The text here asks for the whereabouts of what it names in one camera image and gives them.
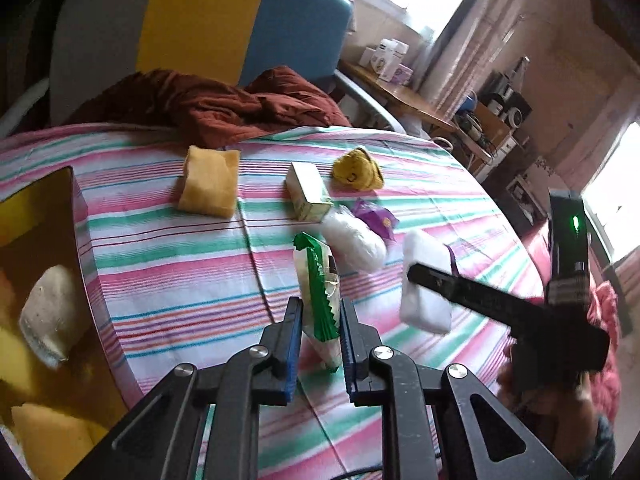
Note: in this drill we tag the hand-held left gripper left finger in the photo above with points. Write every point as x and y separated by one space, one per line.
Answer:
294 360

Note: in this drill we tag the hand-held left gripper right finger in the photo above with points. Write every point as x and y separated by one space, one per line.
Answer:
348 360

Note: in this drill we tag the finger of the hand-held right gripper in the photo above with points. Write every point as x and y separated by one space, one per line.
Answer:
465 290

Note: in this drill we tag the purple candy packet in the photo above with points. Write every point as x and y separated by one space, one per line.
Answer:
451 260
377 220

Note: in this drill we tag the white sponge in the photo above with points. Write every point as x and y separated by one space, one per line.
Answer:
425 310

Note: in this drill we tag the green white snack packet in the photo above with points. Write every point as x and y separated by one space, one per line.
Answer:
317 300

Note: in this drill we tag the white plastic-wrapped bun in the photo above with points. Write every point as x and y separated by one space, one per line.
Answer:
355 242

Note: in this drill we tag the yellow snack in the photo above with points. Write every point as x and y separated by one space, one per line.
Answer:
50 440

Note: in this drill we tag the red tin box gold interior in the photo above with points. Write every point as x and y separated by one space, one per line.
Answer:
30 225

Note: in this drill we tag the person's right hand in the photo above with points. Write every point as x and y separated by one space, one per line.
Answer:
560 420

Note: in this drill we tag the pink quilted cloth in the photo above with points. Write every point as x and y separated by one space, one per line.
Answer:
606 320

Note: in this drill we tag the striped pink green tablecloth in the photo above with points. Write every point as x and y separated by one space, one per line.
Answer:
175 270

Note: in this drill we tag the low wooden cabinet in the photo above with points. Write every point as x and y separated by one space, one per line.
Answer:
492 140

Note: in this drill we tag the yellow plush toy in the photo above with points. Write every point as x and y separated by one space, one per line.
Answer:
355 170

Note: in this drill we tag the bright glass door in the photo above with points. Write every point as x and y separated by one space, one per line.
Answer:
617 195

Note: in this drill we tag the small cardboard box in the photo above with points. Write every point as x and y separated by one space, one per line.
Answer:
305 185

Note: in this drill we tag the blue mug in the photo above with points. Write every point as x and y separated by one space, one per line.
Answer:
469 103

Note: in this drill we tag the black stereo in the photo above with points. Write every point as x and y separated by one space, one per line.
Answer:
510 105

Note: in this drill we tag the yellow sponge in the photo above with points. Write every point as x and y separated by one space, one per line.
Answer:
207 185

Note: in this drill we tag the wooden side desk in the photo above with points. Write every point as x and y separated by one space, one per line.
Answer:
400 97

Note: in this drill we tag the small purple box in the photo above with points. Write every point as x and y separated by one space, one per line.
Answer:
404 75

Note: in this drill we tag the white box round print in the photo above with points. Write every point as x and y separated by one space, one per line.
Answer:
381 65

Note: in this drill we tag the white tall carton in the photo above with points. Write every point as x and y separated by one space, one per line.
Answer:
397 50

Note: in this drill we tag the beige patterned curtain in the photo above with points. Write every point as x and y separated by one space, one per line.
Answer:
465 35

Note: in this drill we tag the dark red cloth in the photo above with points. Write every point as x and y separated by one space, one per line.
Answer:
200 105

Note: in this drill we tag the grey yellow blue armchair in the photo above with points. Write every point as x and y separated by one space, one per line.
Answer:
200 20

